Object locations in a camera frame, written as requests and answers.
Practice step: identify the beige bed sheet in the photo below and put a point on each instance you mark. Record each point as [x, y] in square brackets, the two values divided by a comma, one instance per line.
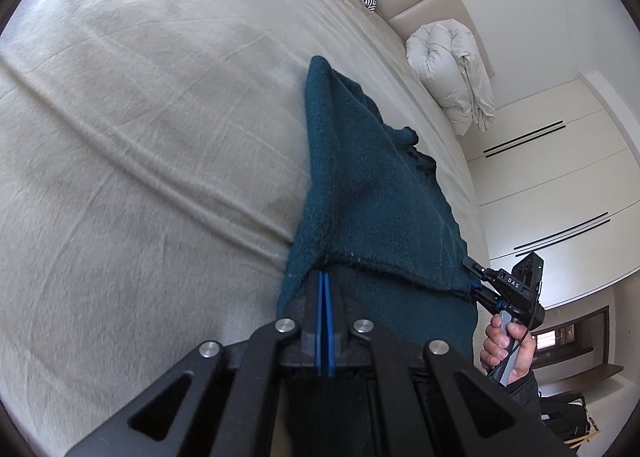
[154, 166]

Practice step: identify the white wardrobe with black handles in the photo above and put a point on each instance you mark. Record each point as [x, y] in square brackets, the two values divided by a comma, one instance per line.
[553, 175]

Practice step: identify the black sleeve right forearm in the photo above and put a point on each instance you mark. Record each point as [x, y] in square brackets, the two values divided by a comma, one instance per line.
[524, 391]

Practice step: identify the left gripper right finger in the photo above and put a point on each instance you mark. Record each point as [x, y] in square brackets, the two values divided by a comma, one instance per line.
[384, 398]

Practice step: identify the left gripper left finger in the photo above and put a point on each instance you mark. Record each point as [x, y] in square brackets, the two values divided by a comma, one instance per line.
[217, 400]

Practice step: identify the right hand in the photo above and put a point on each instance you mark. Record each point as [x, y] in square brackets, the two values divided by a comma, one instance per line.
[496, 348]

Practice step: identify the dark wooden desk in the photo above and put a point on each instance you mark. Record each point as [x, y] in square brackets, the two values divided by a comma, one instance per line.
[575, 356]

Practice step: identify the dark green knit sweater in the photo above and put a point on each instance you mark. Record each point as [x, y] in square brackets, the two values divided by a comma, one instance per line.
[376, 216]

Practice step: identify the folded white duvet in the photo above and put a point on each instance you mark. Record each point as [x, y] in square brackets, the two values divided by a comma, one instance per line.
[446, 58]

